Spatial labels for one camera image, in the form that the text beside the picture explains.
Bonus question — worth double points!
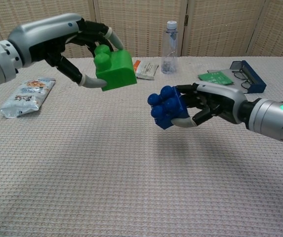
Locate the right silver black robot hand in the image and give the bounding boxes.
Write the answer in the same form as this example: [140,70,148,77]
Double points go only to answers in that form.
[172,82,248,128]

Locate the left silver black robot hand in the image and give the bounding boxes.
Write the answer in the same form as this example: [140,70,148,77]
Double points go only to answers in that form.
[7,13,126,89]

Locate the blue toy brick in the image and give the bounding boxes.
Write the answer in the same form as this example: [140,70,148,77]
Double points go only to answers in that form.
[147,85,191,130]

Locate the green toy brick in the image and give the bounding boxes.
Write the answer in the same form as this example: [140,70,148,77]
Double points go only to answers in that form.
[93,45,137,92]

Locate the green printed card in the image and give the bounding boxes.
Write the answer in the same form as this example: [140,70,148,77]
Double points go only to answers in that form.
[197,71,235,86]

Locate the black framed eyeglasses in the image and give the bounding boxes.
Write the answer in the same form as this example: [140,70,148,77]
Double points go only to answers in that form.
[231,64,253,90]

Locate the blue open glasses case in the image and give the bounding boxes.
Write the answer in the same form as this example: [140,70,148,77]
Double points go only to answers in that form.
[207,60,267,95]

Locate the silver printed snack bag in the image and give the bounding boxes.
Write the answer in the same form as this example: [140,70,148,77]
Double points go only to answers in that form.
[0,78,56,119]

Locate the clear plastic water bottle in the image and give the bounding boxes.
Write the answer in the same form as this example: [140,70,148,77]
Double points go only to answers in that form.
[161,20,178,74]

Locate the beige wicker folding screen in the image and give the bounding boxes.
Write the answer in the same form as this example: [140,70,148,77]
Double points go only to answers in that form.
[0,0,283,62]

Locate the orange white snack packet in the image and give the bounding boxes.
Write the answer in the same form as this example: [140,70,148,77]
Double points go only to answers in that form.
[133,60,160,80]

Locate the white woven tablecloth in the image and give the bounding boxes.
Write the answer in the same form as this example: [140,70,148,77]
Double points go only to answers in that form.
[0,56,283,237]

